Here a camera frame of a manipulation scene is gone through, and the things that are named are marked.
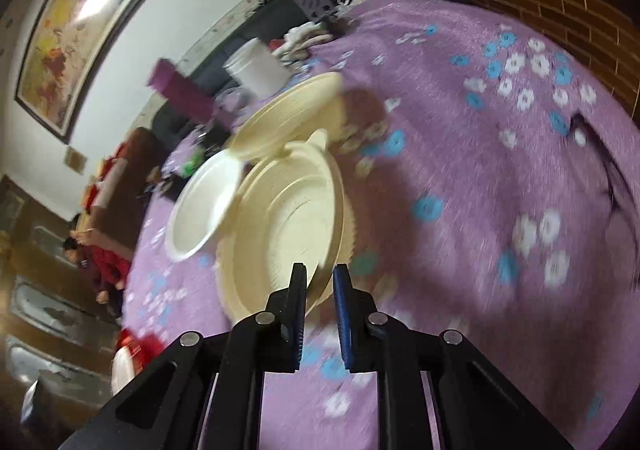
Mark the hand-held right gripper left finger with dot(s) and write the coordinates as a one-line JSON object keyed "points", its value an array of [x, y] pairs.
{"points": [[299, 310]]}

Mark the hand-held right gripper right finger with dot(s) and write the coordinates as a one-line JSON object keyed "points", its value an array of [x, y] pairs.
{"points": [[344, 315]]}

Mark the cream plastic bowl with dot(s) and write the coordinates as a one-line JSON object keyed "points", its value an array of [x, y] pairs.
{"points": [[290, 112], [290, 220]]}

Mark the white plastic bowl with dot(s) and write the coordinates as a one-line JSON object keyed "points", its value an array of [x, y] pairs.
{"points": [[125, 370], [202, 210]]}

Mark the purple floral tablecloth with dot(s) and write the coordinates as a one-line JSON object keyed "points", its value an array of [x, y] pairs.
{"points": [[450, 170]]}

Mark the green packet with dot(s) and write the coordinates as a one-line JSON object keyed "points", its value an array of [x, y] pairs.
{"points": [[194, 164]]}

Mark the brown armchair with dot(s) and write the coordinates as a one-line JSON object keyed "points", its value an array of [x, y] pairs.
{"points": [[145, 190]]}

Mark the black leather sofa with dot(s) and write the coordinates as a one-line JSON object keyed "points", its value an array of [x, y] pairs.
{"points": [[167, 124]]}

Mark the white plastic jar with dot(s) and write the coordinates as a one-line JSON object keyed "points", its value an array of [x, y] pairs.
{"points": [[257, 67]]}

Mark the purple thermos bottle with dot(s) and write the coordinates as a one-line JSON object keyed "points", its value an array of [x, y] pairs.
{"points": [[185, 90]]}

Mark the brown wooden door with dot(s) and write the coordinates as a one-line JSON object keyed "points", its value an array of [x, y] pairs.
{"points": [[45, 310]]}

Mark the white cloth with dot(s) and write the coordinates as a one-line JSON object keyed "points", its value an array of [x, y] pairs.
{"points": [[302, 42]]}

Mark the grey patterned holder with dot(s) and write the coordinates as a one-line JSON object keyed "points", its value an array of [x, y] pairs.
{"points": [[314, 4]]}

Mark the gold wall plaque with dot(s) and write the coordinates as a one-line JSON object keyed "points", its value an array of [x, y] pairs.
{"points": [[76, 160]]}

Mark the framed wall painting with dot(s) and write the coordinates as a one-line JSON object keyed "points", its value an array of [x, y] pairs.
{"points": [[85, 25]]}

